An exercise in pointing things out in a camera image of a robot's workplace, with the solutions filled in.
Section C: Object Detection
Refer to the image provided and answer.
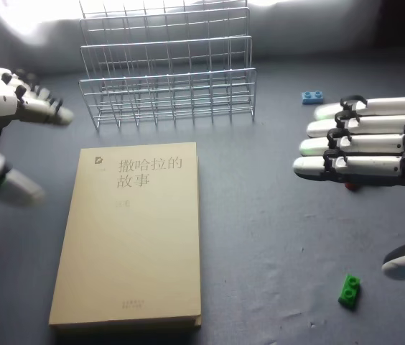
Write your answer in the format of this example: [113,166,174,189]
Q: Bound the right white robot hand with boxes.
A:
[292,88,405,282]

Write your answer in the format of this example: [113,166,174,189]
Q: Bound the beige paperback book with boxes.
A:
[47,142,203,328]

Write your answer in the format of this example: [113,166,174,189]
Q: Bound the blue toy brick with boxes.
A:
[301,89,325,106]

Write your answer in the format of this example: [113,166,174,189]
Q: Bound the grey table cloth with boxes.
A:
[0,48,405,345]

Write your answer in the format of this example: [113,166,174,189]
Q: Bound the green toy brick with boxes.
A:
[337,273,363,311]

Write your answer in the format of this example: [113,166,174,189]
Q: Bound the wire file rack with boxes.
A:
[78,0,257,131]

